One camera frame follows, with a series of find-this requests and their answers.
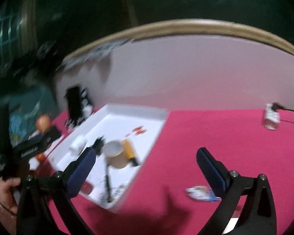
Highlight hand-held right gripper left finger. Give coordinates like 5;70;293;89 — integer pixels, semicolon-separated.
16;147;97;235

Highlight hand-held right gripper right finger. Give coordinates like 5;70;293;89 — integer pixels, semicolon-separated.
196;147;277;235

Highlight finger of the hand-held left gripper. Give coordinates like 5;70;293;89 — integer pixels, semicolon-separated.
40;126;62;146

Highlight blue white card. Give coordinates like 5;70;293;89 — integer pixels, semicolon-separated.
186;185;221;203

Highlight white tray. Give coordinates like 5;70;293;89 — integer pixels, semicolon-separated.
48;103;171;213

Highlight person's left forearm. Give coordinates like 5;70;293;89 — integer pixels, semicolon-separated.
0;191;18;235

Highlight person's left hand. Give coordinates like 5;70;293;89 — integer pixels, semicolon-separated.
0;176;21;214

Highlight orange round object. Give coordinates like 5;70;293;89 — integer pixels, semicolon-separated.
36;116;51;131

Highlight small red object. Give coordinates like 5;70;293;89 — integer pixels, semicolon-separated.
79;181;94;196

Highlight small white box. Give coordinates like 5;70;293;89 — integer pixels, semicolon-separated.
69;135;87;153

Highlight black pen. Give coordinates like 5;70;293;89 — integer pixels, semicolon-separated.
103;161;113;203

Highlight blue printed cloth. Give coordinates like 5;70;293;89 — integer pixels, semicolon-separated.
8;108;40;142

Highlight beige tape roll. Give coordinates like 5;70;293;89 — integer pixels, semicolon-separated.
100;140;128;170

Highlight black standing box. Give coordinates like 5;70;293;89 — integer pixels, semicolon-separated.
64;85;94;128

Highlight pink embossed tablecloth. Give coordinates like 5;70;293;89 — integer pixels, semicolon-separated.
37;108;294;235

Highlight yellow cylinder with black cap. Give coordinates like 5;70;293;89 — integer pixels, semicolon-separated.
122;138;141;167

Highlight white paper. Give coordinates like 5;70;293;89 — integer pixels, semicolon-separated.
222;217;239;234

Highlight small red orange pieces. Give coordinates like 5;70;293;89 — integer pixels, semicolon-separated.
126;126;148;137

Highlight white power strip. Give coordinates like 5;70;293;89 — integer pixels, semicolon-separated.
262;103;281;131

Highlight black power cable with plug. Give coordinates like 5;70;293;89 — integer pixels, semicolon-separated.
272;102;294;124

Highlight beige wall trim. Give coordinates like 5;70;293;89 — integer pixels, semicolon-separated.
64;18;294;64

